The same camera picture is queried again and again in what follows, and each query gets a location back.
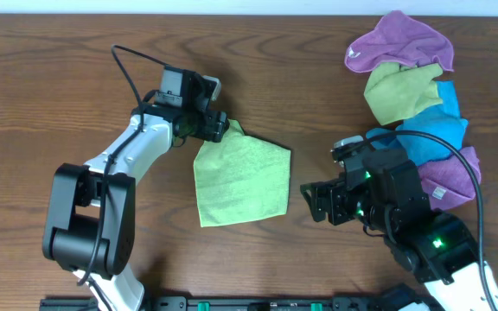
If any light green cloth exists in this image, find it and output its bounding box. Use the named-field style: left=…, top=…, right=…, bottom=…
left=193, top=119, right=291, bottom=227

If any purple cloth at top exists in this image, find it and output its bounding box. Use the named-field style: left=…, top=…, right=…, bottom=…
left=344, top=10, right=455, bottom=73

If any blue crumpled cloth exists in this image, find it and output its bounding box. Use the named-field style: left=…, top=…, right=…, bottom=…
left=372, top=81, right=469, bottom=166

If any purple cloth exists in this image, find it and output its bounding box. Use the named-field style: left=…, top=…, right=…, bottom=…
left=344, top=10, right=455, bottom=73
left=410, top=146, right=476, bottom=211

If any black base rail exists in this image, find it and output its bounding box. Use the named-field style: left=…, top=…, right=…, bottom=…
left=39, top=295, right=449, bottom=311

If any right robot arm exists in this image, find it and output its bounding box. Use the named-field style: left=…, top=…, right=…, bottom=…
left=300, top=149, right=498, bottom=310

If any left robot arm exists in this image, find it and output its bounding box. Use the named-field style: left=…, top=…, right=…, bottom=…
left=40, top=66, right=229, bottom=310

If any purple cloth at bottom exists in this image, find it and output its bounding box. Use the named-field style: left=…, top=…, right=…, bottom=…
left=410, top=146, right=476, bottom=211

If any olive green crumpled cloth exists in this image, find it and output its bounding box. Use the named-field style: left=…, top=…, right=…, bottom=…
left=364, top=62, right=443, bottom=125

